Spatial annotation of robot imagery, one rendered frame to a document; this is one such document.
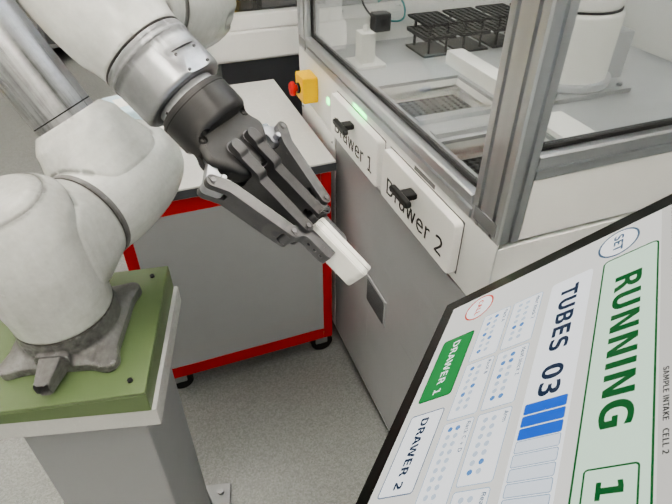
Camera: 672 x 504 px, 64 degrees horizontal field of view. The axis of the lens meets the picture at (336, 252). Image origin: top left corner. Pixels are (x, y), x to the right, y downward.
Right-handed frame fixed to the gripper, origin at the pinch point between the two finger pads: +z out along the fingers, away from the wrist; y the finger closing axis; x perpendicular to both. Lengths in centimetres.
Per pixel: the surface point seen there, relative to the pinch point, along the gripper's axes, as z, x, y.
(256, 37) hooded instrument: -55, 82, 116
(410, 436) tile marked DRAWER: 17.1, 1.2, -8.5
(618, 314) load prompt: 17.1, -18.9, -0.3
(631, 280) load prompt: 17.1, -19.5, 3.6
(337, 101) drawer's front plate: -16, 42, 72
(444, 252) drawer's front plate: 18.4, 20.0, 36.7
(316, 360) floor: 39, 116, 63
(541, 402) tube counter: 17.2, -13.7, -8.0
